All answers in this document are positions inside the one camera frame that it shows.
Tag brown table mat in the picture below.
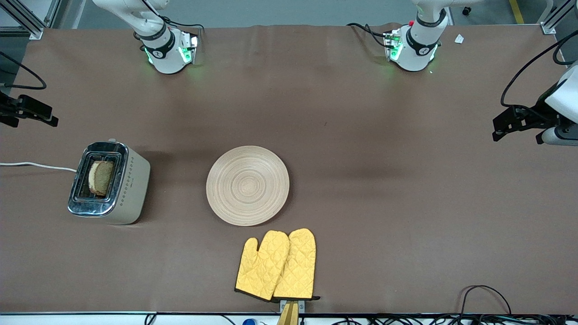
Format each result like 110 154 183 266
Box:
0 23 578 315

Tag aluminium frame post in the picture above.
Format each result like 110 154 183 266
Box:
541 0 578 35
0 0 61 39

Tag round light wooden plate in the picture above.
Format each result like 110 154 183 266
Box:
206 145 290 227

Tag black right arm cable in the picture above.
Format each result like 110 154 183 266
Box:
0 51 47 90

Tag yellow quilted oven mitt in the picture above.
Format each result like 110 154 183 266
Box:
235 231 290 302
273 228 320 301

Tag tangled black cables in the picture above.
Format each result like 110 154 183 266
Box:
332 314 578 325

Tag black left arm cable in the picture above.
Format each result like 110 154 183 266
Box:
500 29 578 109

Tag green lit base connector box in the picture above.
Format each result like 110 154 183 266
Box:
383 29 404 62
177 31 200 65

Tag black left base cable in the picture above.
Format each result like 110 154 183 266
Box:
346 23 390 48

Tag black right base cable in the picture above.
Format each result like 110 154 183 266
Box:
160 16 205 33

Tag white toaster power cord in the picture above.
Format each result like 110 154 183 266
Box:
0 162 77 172

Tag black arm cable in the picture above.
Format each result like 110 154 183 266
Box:
0 51 47 90
500 29 578 109

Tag black base cable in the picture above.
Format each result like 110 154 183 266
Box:
346 23 390 48
160 16 205 33

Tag slice of brown toast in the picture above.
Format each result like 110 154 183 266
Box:
88 161 115 196

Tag black looped cable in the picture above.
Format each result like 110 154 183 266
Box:
460 285 513 316

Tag cream and chrome toaster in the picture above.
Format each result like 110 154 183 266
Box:
68 139 151 225

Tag metal clamp with wooden sticks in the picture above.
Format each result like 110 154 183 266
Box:
276 300 306 325

